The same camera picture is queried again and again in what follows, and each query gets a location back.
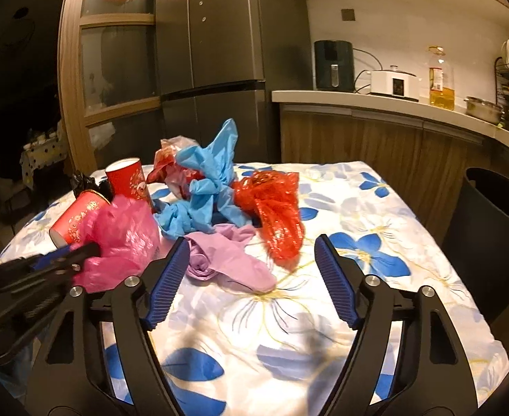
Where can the dotted cloth side table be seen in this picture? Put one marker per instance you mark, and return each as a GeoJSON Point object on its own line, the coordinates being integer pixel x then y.
{"type": "Point", "coordinates": [42, 151]}

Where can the black plastic bag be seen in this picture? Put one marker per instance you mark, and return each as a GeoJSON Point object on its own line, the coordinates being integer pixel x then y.
{"type": "Point", "coordinates": [85, 182]}

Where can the steel pot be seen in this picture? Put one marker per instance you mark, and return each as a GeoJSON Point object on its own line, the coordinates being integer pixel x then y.
{"type": "Point", "coordinates": [484, 110]}

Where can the black trash bin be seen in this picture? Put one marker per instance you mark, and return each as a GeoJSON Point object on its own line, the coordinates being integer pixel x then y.
{"type": "Point", "coordinates": [475, 234]}

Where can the wooden kitchen counter cabinet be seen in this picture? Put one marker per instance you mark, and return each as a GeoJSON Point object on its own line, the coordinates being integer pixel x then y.
{"type": "Point", "coordinates": [367, 138]}

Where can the cooking oil bottle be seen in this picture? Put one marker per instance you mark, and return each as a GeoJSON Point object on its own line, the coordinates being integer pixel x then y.
{"type": "Point", "coordinates": [441, 91]}

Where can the red clear snack wrapper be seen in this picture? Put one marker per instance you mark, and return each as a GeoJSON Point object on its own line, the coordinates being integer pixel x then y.
{"type": "Point", "coordinates": [163, 160]}

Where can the pink plastic bag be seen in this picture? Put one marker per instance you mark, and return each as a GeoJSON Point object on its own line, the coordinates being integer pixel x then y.
{"type": "Point", "coordinates": [124, 234]}

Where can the blue floral tablecloth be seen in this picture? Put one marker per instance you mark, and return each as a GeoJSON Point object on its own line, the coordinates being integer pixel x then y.
{"type": "Point", "coordinates": [280, 333]}

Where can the blue plastic bag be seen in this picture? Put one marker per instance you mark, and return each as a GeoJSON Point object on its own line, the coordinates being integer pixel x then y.
{"type": "Point", "coordinates": [207, 164]}

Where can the dark wall switch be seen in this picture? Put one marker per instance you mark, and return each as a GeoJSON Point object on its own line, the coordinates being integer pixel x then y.
{"type": "Point", "coordinates": [347, 14]}

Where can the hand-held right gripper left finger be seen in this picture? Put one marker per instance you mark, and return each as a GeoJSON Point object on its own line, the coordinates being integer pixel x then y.
{"type": "Point", "coordinates": [172, 277]}

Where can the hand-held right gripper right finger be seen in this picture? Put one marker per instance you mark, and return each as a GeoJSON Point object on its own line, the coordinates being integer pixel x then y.
{"type": "Point", "coordinates": [337, 281]}

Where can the grey refrigerator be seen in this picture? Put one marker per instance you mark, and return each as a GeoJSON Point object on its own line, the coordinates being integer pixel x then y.
{"type": "Point", "coordinates": [220, 52]}

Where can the purple plastic bag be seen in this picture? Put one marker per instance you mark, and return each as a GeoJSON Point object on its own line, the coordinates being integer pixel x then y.
{"type": "Point", "coordinates": [237, 260]}

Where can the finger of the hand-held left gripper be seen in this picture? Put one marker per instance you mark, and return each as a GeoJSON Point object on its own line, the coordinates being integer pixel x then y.
{"type": "Point", "coordinates": [55, 257]}
{"type": "Point", "coordinates": [57, 271]}

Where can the red printed paper cup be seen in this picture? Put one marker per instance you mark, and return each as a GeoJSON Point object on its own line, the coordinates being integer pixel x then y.
{"type": "Point", "coordinates": [74, 221]}
{"type": "Point", "coordinates": [126, 180]}

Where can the white rice cooker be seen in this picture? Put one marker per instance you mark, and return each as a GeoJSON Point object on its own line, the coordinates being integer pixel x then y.
{"type": "Point", "coordinates": [393, 84]}

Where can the black air fryer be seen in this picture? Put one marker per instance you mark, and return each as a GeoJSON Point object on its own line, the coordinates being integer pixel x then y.
{"type": "Point", "coordinates": [333, 65]}

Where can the red mesh plastic bag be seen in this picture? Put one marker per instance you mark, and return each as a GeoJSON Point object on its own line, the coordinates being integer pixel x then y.
{"type": "Point", "coordinates": [276, 208]}

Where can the wooden framed glass door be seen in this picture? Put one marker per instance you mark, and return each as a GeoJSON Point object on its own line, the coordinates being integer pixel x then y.
{"type": "Point", "coordinates": [120, 60]}

